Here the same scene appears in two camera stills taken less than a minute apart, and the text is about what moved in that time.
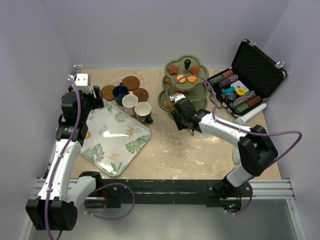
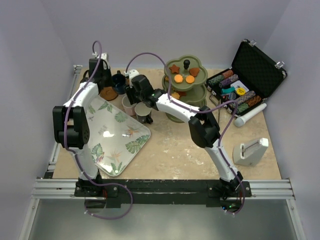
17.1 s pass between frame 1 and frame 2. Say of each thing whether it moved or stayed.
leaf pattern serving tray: stayed
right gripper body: moved
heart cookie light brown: stayed
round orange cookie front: stayed
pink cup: stayed
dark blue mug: moved
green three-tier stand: stayed
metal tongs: moved
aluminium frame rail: stayed
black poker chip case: stayed
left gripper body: moved
